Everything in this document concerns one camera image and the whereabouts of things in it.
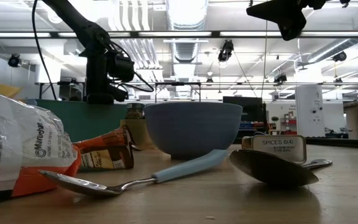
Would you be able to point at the white orange ramen packet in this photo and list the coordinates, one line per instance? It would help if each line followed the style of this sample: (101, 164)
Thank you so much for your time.
(17, 140)

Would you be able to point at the green rectangular spice tin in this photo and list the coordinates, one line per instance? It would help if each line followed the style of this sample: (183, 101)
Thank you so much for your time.
(278, 149)

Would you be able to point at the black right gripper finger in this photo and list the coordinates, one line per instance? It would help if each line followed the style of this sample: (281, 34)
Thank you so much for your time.
(284, 15)

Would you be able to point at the yellow ramen packet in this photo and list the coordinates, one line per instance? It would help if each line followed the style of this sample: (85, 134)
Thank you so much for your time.
(2, 90)

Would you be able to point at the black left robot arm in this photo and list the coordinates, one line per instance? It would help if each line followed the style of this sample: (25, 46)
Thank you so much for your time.
(82, 25)

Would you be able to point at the blue bowl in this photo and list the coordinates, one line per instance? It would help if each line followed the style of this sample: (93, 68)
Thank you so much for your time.
(191, 130)

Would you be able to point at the black ceiling spotlight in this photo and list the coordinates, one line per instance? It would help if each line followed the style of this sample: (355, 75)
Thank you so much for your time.
(225, 51)
(14, 60)
(280, 78)
(340, 56)

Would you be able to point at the grey slanted ceiling duct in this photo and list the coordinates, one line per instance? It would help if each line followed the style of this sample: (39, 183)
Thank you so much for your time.
(328, 51)

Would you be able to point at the white cabinet pillar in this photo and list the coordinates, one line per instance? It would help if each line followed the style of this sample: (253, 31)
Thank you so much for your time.
(309, 102)

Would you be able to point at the red equipment rack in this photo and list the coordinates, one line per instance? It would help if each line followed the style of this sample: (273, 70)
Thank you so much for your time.
(288, 123)

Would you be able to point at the green plastic bin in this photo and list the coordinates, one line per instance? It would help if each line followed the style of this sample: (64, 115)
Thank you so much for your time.
(82, 121)

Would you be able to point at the large black spoon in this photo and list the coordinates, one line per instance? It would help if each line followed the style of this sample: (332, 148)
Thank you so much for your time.
(269, 169)

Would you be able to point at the black aluminium frame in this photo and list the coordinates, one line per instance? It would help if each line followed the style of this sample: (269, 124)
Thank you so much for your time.
(166, 34)

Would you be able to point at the white round ceiling duct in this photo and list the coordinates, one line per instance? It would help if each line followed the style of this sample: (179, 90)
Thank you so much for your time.
(186, 14)

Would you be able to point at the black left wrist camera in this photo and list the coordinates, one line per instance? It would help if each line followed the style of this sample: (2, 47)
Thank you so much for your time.
(121, 68)

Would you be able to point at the orange brown cocoa packet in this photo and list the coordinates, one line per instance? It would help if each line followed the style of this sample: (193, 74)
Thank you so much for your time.
(104, 158)

